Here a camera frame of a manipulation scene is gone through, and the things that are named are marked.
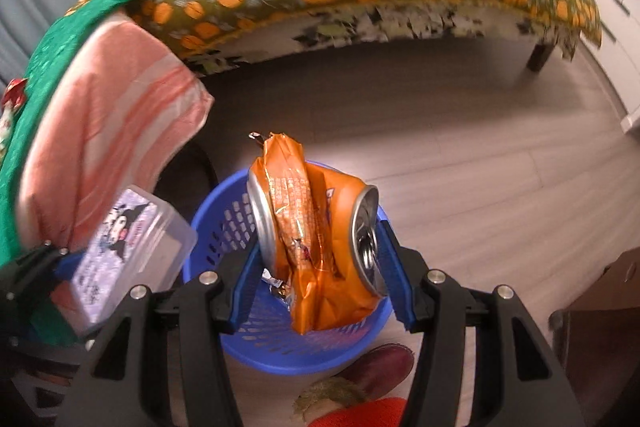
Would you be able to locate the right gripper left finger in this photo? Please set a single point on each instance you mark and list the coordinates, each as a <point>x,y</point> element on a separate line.
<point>125,378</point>

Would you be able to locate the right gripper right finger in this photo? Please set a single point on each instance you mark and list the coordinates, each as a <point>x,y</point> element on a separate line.
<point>518,381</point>

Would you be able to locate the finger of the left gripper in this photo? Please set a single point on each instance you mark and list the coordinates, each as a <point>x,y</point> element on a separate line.
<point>28,281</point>

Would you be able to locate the clear plastic cartoon box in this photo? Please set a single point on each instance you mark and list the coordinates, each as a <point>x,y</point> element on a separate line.
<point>142,240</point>

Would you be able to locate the crushed orange soda can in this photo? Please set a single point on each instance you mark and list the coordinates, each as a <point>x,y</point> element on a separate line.
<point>316,229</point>

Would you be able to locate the blue plastic trash basket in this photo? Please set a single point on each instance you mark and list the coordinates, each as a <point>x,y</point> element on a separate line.
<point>265,341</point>

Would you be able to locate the dark red shoe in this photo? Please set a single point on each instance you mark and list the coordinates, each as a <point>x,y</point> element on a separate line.
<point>381,370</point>

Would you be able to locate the red fuzzy sleeve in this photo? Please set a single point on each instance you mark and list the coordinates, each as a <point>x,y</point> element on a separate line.
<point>385,412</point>

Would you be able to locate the brown cardboard box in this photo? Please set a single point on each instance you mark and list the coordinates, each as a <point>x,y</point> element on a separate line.
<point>596,339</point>

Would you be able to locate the pink striped cloth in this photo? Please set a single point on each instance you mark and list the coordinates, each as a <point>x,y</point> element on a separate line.
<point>125,106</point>

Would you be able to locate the floral bed skirt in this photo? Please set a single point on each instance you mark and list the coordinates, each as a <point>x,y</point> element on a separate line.
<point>382,23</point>

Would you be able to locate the green satin cloth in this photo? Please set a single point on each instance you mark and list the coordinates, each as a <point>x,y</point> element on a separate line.
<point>44,72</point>

